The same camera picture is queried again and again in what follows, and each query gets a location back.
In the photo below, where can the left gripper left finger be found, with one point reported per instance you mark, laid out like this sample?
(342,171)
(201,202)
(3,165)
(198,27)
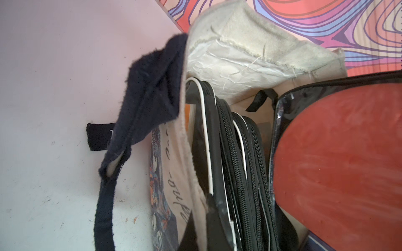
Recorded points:
(189,240)

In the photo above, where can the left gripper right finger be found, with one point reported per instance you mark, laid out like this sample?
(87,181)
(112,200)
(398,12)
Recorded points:
(216,237)

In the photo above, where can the beige canvas tote bag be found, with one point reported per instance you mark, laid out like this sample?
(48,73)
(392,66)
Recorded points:
(239,53)

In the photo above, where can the black paddle cases in bag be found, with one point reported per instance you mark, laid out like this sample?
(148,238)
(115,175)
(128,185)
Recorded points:
(228,154)

